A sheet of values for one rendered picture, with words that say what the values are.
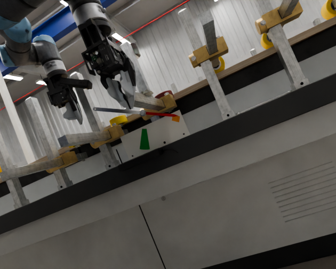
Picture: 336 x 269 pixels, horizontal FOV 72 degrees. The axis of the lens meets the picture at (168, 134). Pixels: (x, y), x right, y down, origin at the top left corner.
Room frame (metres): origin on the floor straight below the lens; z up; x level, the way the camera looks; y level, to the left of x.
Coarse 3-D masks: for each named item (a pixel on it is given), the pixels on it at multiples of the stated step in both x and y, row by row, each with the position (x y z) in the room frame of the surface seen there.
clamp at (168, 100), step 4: (164, 96) 0.86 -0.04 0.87; (168, 96) 0.85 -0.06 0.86; (172, 96) 0.89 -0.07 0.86; (164, 100) 0.86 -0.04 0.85; (168, 100) 0.86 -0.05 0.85; (172, 100) 0.85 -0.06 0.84; (164, 104) 0.86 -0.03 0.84; (168, 104) 0.86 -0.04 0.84; (172, 104) 0.85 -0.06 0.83; (176, 104) 0.89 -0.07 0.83; (144, 108) 0.88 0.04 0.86; (164, 108) 0.86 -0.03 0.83; (168, 108) 0.86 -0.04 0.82; (172, 108) 0.89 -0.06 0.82; (152, 112) 0.87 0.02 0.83; (156, 112) 0.87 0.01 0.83; (160, 112) 0.87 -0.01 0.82; (164, 112) 0.90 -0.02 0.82; (144, 116) 0.89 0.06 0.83; (148, 116) 0.88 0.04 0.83; (152, 116) 0.88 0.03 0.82
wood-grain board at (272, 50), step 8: (320, 24) 0.89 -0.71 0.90; (328, 24) 0.89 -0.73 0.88; (304, 32) 0.91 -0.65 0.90; (312, 32) 0.90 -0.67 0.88; (320, 32) 0.91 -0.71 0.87; (288, 40) 0.92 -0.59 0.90; (296, 40) 0.92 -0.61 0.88; (304, 40) 0.93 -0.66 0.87; (272, 48) 0.94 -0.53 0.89; (256, 56) 0.95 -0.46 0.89; (264, 56) 0.95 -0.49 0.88; (240, 64) 0.97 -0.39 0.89; (248, 64) 0.96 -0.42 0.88; (224, 72) 0.99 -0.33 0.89; (232, 72) 0.98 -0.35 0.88; (192, 88) 1.03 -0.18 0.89; (200, 88) 1.02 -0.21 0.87; (176, 96) 1.05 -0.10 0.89; (184, 96) 1.05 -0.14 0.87; (128, 120) 1.11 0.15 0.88; (104, 128) 1.14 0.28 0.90; (64, 152) 1.21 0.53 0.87; (40, 160) 1.25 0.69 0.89; (48, 160) 1.24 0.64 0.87
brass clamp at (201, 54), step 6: (222, 36) 0.79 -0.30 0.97; (222, 42) 0.79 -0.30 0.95; (204, 48) 0.81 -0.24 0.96; (222, 48) 0.79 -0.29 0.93; (192, 54) 0.83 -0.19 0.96; (198, 54) 0.81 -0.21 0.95; (204, 54) 0.81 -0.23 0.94; (210, 54) 0.80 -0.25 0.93; (216, 54) 0.80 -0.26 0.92; (222, 54) 0.83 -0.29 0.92; (192, 60) 0.82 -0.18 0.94; (198, 60) 0.82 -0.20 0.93; (204, 60) 0.81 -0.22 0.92; (210, 60) 0.84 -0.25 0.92
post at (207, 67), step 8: (184, 16) 0.82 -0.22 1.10; (184, 24) 0.82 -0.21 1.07; (192, 24) 0.82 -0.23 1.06; (192, 32) 0.82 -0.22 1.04; (192, 40) 0.82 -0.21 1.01; (200, 40) 0.82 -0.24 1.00; (200, 64) 0.82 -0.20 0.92; (208, 64) 0.82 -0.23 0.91; (208, 72) 0.82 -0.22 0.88; (208, 80) 0.82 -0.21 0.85; (216, 80) 0.82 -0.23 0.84; (216, 88) 0.82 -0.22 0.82; (216, 96) 0.82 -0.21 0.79; (224, 96) 0.82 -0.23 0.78; (224, 104) 0.82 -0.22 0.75; (224, 112) 0.82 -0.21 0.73
